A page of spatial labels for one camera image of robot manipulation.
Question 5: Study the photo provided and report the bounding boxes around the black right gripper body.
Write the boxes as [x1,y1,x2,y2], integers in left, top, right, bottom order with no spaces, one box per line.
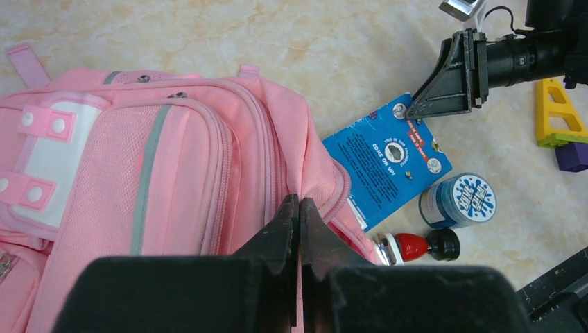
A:
[462,28,490,110]

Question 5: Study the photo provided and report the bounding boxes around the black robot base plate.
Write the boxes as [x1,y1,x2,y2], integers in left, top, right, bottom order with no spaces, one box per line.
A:
[517,248,587,332]

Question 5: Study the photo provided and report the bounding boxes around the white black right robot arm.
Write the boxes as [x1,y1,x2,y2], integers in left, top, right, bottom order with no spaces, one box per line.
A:
[406,1,587,119]

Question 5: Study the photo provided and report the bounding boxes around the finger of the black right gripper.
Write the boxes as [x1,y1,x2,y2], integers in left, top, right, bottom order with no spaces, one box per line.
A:
[406,32,474,119]

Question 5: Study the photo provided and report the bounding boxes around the purple toy block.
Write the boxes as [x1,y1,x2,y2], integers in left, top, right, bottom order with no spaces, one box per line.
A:
[555,142,587,173]

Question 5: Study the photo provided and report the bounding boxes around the red black stamp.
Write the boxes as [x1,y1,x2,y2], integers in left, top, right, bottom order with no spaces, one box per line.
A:
[377,229,461,266]

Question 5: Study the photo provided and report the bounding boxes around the blue slime jar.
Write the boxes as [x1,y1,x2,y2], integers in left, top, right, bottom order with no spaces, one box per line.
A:
[418,173,497,229]

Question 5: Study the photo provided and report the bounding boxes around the pink student backpack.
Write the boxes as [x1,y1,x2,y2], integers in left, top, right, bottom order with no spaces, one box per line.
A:
[1,43,378,332]

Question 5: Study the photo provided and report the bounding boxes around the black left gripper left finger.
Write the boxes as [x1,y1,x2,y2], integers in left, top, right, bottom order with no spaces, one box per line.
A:
[53,195,299,332]

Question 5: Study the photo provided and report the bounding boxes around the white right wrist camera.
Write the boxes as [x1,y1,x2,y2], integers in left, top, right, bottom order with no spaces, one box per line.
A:
[439,0,489,31]

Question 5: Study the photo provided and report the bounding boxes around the yellow triangular toy block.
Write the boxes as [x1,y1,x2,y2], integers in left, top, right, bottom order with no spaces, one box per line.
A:
[535,78,587,148]

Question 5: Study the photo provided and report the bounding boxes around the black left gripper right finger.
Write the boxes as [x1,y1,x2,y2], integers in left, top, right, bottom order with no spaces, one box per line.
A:
[300,198,532,332]

